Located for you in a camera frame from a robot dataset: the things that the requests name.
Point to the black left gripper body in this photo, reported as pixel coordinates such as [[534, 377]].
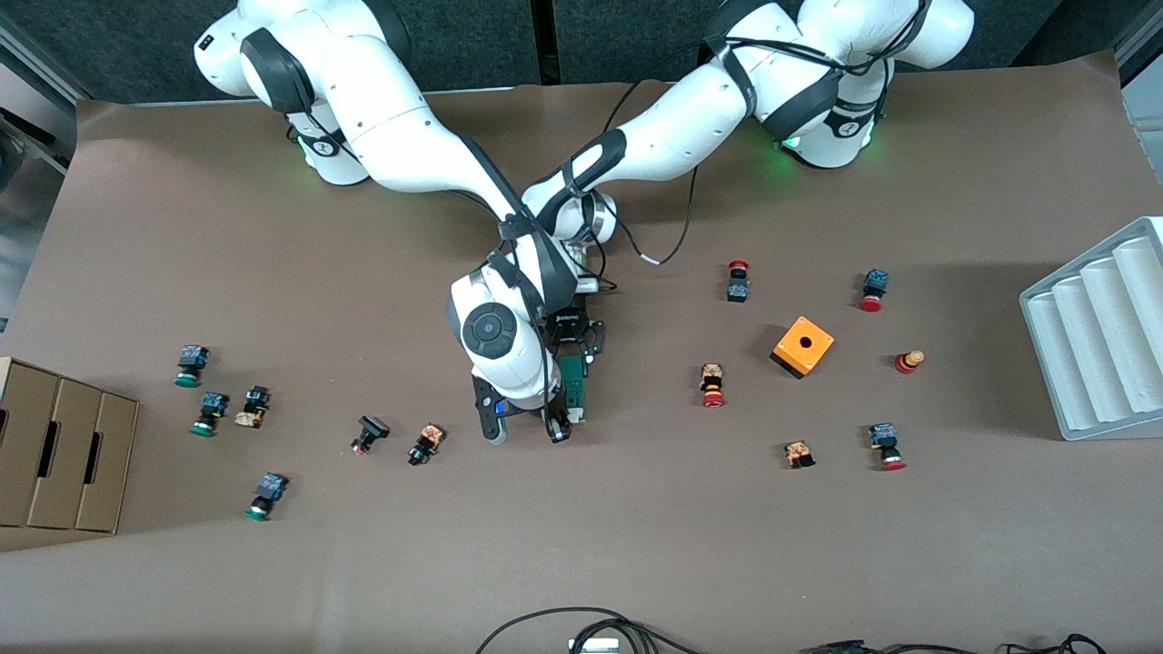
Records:
[[570, 328]]

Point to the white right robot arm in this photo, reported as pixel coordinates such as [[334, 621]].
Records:
[[400, 136]]

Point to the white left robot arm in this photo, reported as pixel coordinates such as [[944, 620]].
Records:
[[690, 118]]

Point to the black selector with orange block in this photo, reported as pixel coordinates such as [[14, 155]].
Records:
[[429, 439]]

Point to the brown table cover sheet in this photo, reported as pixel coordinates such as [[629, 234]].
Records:
[[581, 527]]

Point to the red emergency stop orange block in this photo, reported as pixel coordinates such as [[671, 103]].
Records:
[[711, 377]]

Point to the black square pushbutton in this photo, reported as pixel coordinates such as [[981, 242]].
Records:
[[372, 427]]

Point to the red pushbutton with blue block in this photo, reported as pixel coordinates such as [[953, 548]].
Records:
[[874, 283], [738, 291], [883, 436]]

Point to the orange black contact block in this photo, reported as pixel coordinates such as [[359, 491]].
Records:
[[799, 452]]

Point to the green pushbutton with blue block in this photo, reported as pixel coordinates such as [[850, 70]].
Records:
[[213, 404], [193, 357], [271, 486]]

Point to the black button with orange block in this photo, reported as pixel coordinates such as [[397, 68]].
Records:
[[254, 400]]

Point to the red yellow button head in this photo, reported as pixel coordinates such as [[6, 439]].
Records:
[[907, 363]]

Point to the brown cardboard box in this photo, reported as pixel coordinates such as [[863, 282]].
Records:
[[64, 436]]

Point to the white ridged tray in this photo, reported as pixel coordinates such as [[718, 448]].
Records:
[[1099, 336]]

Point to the orange button enclosure box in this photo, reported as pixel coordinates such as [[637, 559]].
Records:
[[818, 354]]

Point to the silver metal bracket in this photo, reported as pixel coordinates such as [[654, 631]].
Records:
[[595, 646]]

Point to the grey aluminium frame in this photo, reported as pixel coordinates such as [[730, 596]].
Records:
[[1145, 73]]

